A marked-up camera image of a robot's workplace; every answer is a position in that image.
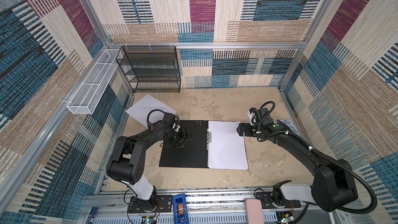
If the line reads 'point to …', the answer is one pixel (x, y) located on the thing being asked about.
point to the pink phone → (254, 211)
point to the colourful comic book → (289, 123)
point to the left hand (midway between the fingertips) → (190, 138)
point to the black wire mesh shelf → (151, 69)
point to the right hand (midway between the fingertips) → (245, 131)
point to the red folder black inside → (195, 153)
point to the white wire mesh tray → (90, 95)
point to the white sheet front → (227, 150)
